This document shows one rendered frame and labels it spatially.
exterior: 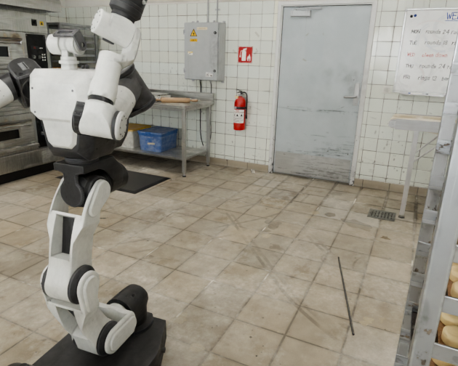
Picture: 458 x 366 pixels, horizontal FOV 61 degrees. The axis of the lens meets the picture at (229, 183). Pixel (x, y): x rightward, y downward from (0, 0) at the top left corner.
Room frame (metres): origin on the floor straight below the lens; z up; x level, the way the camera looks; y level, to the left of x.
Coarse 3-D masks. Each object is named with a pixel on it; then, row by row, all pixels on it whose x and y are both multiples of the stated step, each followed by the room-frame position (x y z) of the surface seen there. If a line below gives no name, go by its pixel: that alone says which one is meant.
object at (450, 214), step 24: (456, 144) 0.53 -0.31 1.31; (456, 168) 0.53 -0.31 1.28; (456, 192) 0.52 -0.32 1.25; (456, 216) 0.52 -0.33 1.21; (432, 240) 0.55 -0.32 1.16; (456, 240) 0.52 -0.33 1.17; (432, 264) 0.53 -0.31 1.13; (432, 288) 0.53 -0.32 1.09; (432, 312) 0.52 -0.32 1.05; (432, 336) 0.52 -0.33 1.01; (408, 360) 0.55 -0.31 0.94
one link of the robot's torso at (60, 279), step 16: (96, 192) 1.32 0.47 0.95; (64, 208) 1.38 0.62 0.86; (96, 208) 1.31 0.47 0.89; (48, 224) 1.30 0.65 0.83; (64, 224) 1.32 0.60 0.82; (80, 224) 1.26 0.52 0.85; (96, 224) 1.33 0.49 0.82; (64, 240) 1.31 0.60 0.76; (80, 240) 1.28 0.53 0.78; (64, 256) 1.27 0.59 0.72; (80, 256) 1.27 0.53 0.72; (48, 272) 1.24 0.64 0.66; (64, 272) 1.22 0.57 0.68; (80, 272) 1.24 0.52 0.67; (48, 288) 1.22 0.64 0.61; (64, 288) 1.20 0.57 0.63
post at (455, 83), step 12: (456, 48) 0.94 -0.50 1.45; (456, 60) 0.93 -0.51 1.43; (456, 84) 0.93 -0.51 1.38; (456, 96) 0.93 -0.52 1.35; (444, 120) 0.93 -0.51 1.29; (444, 132) 0.93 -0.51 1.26; (444, 156) 0.93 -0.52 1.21; (432, 168) 0.94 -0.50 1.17; (444, 168) 0.93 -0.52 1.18; (432, 192) 0.93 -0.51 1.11; (432, 204) 0.93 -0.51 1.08; (420, 228) 0.94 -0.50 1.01; (432, 228) 0.93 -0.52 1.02; (420, 240) 0.94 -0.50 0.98; (420, 264) 0.93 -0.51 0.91; (408, 300) 0.94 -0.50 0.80; (408, 324) 0.93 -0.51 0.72; (408, 348) 0.93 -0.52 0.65
